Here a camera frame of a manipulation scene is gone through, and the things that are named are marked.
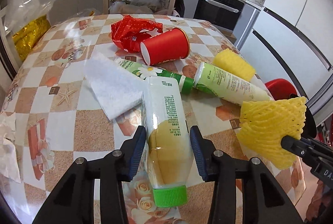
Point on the white refrigerator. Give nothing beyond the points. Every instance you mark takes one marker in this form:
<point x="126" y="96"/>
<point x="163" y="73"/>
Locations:
<point x="292" y="40"/>

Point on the yellow foam fruit net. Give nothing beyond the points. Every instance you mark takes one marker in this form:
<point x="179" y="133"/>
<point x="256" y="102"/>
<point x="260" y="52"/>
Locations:
<point x="263" y="124"/>

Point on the white cloth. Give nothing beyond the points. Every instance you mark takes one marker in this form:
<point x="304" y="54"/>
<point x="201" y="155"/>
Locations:
<point x="115" y="89"/>

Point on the green hand cream tube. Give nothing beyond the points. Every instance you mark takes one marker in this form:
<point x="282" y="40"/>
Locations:
<point x="143" y="71"/>

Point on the black built-in oven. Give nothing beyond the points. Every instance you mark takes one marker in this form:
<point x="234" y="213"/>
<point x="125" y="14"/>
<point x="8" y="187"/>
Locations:
<point x="221" y="13"/>

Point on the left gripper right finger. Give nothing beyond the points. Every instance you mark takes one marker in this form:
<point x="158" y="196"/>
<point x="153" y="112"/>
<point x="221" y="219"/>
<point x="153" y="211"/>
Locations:
<point x="264" y="200"/>

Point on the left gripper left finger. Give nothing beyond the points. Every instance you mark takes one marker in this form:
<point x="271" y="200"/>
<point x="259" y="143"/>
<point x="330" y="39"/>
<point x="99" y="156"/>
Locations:
<point x="72" y="199"/>

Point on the gold foil bag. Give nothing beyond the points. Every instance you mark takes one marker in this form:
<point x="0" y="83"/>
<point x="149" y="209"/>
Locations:
<point x="26" y="38"/>

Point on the red plastic stool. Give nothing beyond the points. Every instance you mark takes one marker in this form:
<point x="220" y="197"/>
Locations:
<point x="281" y="89"/>

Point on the patterned checkered tablecloth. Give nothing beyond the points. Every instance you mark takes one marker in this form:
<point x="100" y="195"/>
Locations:
<point x="53" y="103"/>

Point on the red plastic bag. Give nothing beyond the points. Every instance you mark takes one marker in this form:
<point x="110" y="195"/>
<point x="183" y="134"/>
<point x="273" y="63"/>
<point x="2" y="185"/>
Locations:
<point x="128" y="33"/>

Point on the red paper cup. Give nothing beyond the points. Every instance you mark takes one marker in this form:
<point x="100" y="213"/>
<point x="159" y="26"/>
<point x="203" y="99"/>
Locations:
<point x="168" y="46"/>

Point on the green cap yellow liquid bottle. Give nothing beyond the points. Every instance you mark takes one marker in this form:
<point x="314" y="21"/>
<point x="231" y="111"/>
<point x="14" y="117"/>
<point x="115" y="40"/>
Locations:
<point x="169" y="155"/>

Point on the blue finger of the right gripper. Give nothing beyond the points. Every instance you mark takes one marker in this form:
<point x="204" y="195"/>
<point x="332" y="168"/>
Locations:
<point x="309" y="128"/>
<point x="307" y="148"/>

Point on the yellow wavy sponge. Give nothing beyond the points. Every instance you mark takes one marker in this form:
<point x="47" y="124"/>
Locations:
<point x="234" y="64"/>

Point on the light green lotion bottle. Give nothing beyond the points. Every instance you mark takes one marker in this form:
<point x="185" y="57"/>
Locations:
<point x="222" y="84"/>

